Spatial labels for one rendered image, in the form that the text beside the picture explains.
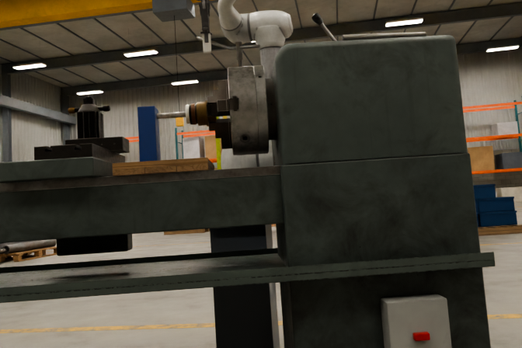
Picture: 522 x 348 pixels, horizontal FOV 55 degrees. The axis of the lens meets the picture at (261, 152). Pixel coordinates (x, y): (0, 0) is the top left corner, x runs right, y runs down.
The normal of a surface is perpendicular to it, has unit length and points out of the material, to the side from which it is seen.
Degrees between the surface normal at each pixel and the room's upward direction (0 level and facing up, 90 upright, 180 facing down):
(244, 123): 116
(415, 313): 90
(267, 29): 100
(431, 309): 90
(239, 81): 62
